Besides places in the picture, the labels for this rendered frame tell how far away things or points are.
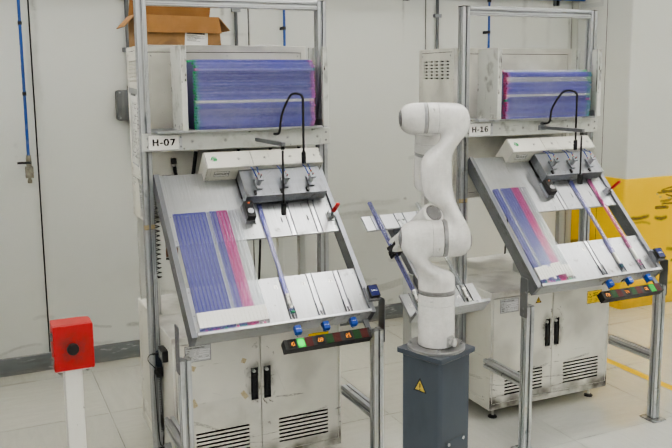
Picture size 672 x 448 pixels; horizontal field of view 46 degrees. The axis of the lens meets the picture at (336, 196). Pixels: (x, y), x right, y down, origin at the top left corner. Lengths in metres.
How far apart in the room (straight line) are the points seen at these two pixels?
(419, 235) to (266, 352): 0.97
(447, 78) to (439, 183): 1.40
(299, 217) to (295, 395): 0.73
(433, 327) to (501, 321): 1.16
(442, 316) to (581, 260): 1.17
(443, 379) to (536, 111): 1.65
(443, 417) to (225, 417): 0.97
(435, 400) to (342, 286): 0.63
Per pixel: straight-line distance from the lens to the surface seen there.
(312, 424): 3.41
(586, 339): 4.10
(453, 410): 2.71
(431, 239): 2.54
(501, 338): 3.77
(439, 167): 2.55
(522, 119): 3.81
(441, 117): 2.56
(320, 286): 3.00
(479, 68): 3.83
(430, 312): 2.60
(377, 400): 3.14
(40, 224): 4.59
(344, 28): 5.01
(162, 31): 3.43
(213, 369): 3.17
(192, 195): 3.12
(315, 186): 3.20
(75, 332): 2.82
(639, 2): 5.69
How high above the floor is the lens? 1.57
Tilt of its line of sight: 8 degrees down
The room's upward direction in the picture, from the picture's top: 1 degrees counter-clockwise
